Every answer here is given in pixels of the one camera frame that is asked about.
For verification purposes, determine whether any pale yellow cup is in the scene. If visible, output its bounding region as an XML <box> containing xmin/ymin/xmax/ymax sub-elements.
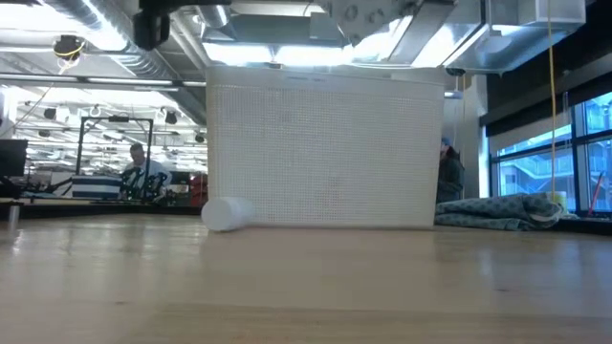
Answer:
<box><xmin>549</xmin><ymin>190</ymin><xmax>569</xmax><ymax>214</ymax></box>

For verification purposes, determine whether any hanging yellow cable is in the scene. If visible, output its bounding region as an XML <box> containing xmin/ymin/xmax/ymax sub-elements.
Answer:
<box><xmin>546</xmin><ymin>0</ymin><xmax>559</xmax><ymax>197</ymax></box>

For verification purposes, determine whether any teal patterned folded cloth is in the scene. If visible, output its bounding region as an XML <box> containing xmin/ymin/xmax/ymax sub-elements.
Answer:
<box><xmin>433</xmin><ymin>192</ymin><xmax>564</xmax><ymax>232</ymax></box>

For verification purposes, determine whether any plain white pill bottle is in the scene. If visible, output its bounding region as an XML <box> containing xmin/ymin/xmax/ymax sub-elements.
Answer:
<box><xmin>200</xmin><ymin>196</ymin><xmax>257</xmax><ymax>233</ymax></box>

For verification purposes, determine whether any red stick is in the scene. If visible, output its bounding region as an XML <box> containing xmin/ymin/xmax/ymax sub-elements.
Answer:
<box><xmin>586</xmin><ymin>171</ymin><xmax>604</xmax><ymax>214</ymax></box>

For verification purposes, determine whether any red cabinet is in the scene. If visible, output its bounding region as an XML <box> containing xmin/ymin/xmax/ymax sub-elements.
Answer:
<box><xmin>188</xmin><ymin>172</ymin><xmax>209</xmax><ymax>206</ymax></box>

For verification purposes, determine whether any grey cross-printed pouch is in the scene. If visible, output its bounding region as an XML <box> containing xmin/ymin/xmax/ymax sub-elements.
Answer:
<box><xmin>328</xmin><ymin>0</ymin><xmax>422</xmax><ymax>45</ymax></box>

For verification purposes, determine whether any dark computer screen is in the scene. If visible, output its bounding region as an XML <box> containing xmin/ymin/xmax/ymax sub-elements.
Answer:
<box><xmin>0</xmin><ymin>138</ymin><xmax>29</xmax><ymax>179</ymax></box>

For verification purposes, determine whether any silver ceiling duct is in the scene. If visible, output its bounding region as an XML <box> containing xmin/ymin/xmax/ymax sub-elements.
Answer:
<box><xmin>410</xmin><ymin>0</ymin><xmax>587</xmax><ymax>75</ymax></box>

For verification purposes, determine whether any black frame stand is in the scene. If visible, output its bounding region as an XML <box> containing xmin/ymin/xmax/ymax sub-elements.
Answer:
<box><xmin>75</xmin><ymin>116</ymin><xmax>155</xmax><ymax>202</ymax></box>

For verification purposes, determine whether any person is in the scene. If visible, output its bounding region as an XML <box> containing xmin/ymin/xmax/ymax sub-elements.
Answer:
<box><xmin>122</xmin><ymin>141</ymin><xmax>173</xmax><ymax>202</ymax></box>
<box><xmin>435</xmin><ymin>137</ymin><xmax>466</xmax><ymax>204</ymax></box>

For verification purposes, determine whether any blue white striped box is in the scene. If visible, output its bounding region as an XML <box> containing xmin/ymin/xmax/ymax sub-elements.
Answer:
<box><xmin>70</xmin><ymin>174</ymin><xmax>123</xmax><ymax>201</ymax></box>

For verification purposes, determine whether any grey ceiling box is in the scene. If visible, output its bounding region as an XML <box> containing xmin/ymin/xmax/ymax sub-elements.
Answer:
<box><xmin>308</xmin><ymin>11</ymin><xmax>343</xmax><ymax>42</ymax></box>

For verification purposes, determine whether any ceiling cable reel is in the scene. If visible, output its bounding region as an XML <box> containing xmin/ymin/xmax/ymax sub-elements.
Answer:
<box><xmin>52</xmin><ymin>33</ymin><xmax>87</xmax><ymax>62</ymax></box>

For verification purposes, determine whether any dark framed window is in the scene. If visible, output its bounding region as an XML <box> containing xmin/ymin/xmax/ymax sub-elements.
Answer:
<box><xmin>487</xmin><ymin>90</ymin><xmax>612</xmax><ymax>215</ymax></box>

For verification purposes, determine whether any silver round air duct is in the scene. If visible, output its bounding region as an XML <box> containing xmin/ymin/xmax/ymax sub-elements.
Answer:
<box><xmin>42</xmin><ymin>0</ymin><xmax>209</xmax><ymax>125</ymax></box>

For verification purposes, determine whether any white plastic basket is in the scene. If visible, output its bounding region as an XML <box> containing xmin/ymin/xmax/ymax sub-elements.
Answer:
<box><xmin>205</xmin><ymin>65</ymin><xmax>447</xmax><ymax>229</ymax></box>

